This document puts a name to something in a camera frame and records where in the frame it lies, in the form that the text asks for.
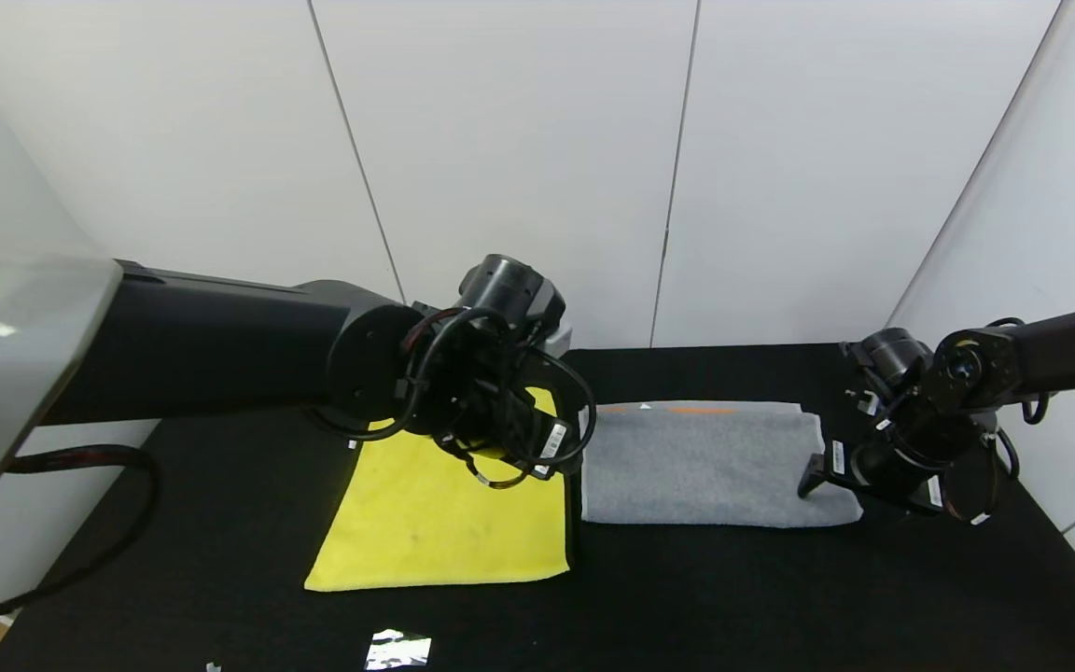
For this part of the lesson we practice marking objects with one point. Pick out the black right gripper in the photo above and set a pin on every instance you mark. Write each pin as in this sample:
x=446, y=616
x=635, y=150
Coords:
x=837, y=461

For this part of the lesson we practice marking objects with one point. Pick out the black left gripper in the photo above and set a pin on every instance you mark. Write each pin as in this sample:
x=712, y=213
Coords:
x=551, y=442

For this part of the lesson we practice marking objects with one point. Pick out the grey towel with orange marks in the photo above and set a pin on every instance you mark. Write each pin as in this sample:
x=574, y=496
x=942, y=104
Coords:
x=705, y=467

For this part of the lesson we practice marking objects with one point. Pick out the yellow microfibre towel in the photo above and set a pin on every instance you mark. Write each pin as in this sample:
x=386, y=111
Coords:
x=435, y=532

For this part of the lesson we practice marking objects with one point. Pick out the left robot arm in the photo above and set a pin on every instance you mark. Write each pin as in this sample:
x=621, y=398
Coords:
x=220, y=345

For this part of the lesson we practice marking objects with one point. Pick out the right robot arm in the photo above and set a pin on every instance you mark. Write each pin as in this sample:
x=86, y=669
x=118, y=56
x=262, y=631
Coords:
x=1060, y=350

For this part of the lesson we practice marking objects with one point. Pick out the shiny silver foil piece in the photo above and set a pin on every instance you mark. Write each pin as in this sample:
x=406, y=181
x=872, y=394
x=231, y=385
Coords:
x=397, y=649

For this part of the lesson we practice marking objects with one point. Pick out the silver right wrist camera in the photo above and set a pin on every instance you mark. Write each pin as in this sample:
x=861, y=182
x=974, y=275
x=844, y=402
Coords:
x=866, y=402

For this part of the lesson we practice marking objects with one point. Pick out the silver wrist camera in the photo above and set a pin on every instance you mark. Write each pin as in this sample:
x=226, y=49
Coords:
x=866, y=402
x=564, y=338

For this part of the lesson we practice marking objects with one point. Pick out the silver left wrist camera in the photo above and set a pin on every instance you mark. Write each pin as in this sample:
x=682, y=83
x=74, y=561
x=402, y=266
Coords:
x=564, y=338

